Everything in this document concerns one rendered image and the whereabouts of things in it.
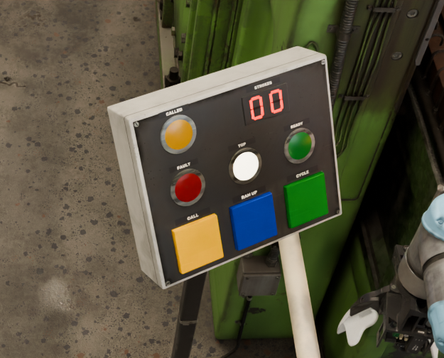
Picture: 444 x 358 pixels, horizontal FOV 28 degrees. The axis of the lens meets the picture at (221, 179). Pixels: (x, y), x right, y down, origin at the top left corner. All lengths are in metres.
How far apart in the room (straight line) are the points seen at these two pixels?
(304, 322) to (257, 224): 0.40
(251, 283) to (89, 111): 1.03
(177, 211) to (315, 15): 0.45
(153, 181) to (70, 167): 1.47
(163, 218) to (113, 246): 1.26
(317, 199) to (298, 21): 0.32
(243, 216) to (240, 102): 0.18
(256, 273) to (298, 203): 0.66
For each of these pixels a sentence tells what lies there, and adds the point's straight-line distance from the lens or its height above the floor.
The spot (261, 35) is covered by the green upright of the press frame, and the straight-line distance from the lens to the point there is 2.07.
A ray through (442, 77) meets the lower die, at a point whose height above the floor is 0.98.
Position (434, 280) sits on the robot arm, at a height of 1.25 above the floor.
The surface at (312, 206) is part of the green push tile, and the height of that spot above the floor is 1.00.
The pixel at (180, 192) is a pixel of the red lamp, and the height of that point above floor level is 1.09.
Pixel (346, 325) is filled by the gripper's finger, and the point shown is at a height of 0.97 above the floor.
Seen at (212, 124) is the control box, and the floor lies 1.16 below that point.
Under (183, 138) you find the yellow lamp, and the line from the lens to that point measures 1.28.
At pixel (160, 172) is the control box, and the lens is 1.29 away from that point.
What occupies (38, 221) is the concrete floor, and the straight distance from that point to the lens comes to 2.62.
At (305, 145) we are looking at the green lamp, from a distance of 1.40.
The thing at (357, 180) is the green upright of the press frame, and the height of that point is 0.69.
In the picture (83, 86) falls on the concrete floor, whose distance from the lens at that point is 2.98.
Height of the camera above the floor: 2.11
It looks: 50 degrees down
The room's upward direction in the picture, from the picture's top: 11 degrees clockwise
